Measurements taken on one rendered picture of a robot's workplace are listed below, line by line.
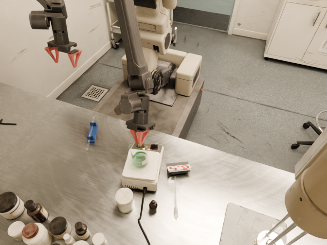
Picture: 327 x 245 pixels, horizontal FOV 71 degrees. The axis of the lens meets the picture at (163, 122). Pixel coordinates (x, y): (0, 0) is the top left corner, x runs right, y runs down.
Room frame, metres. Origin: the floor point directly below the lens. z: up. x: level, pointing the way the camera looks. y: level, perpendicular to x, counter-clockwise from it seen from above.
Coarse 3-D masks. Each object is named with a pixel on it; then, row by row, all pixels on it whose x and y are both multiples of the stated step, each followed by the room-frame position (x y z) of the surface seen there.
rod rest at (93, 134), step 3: (90, 123) 0.70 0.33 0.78; (93, 123) 0.70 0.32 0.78; (90, 126) 0.70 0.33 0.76; (93, 126) 0.70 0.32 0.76; (96, 126) 0.70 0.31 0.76; (90, 129) 0.68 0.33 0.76; (93, 129) 0.68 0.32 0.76; (96, 129) 0.68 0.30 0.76; (93, 132) 0.66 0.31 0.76; (96, 132) 0.67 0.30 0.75; (93, 135) 0.65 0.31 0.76; (87, 138) 0.62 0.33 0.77; (90, 138) 0.62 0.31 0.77; (93, 138) 0.62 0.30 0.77; (87, 141) 0.61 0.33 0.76; (90, 141) 0.61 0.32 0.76; (93, 141) 0.61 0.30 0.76
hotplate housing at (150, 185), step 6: (162, 150) 0.55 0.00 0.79; (162, 156) 0.53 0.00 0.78; (126, 180) 0.40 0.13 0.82; (132, 180) 0.40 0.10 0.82; (138, 180) 0.40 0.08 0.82; (144, 180) 0.40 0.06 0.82; (156, 180) 0.40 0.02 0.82; (126, 186) 0.40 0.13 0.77; (132, 186) 0.40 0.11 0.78; (138, 186) 0.39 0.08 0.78; (144, 186) 0.39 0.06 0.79; (150, 186) 0.39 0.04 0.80; (156, 186) 0.39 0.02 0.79; (144, 192) 0.37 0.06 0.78
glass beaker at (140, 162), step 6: (132, 144) 0.48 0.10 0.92; (138, 144) 0.49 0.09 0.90; (144, 144) 0.49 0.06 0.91; (132, 150) 0.48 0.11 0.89; (138, 150) 0.49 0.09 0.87; (144, 150) 0.49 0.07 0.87; (132, 156) 0.44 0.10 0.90; (144, 156) 0.44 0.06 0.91; (132, 162) 0.45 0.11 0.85; (138, 162) 0.43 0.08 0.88; (144, 162) 0.44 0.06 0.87; (138, 168) 0.43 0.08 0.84
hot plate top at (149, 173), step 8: (128, 152) 0.50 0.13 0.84; (152, 152) 0.51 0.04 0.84; (128, 160) 0.47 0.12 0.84; (152, 160) 0.47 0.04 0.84; (128, 168) 0.44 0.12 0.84; (136, 168) 0.44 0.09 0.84; (144, 168) 0.44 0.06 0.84; (152, 168) 0.44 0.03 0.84; (128, 176) 0.40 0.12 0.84; (136, 176) 0.40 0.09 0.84; (144, 176) 0.40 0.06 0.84; (152, 176) 0.41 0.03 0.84
